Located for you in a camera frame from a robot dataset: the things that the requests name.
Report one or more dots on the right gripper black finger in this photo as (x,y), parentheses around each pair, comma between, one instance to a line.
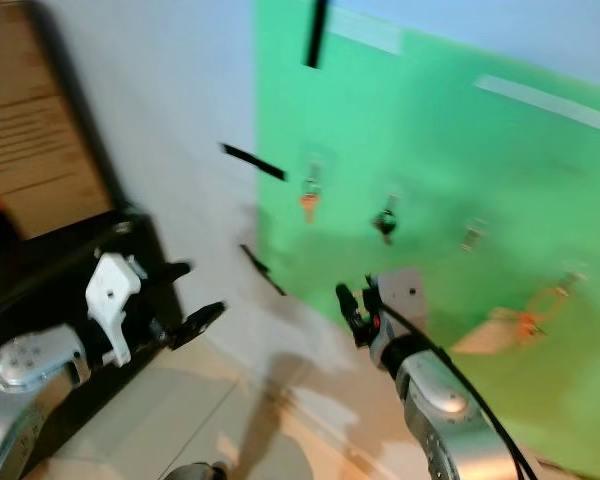
(352,310)

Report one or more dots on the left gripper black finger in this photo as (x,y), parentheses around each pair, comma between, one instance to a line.
(175,270)
(200,323)

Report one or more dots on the black tape strip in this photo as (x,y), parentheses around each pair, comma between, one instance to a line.
(261,269)
(253,162)
(317,35)

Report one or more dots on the black key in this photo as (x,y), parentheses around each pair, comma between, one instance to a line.
(385,226)

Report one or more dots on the black glass table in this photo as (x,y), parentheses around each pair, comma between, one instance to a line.
(30,280)

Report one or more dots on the grey robot leg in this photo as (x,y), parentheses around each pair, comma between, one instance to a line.
(195,472)

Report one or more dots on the large printed cardboard box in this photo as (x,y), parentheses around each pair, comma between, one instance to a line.
(40,120)

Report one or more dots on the white tape strip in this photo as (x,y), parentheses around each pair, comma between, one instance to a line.
(545,103)
(365,30)

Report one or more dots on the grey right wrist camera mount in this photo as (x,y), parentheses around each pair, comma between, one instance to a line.
(405,292)

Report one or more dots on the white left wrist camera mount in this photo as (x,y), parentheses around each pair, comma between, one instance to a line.
(115,290)

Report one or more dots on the clear wall hook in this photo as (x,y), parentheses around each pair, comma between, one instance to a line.
(474,234)
(314,168)
(570,280)
(391,201)

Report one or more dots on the green wall sheet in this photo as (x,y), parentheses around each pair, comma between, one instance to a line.
(440,150)

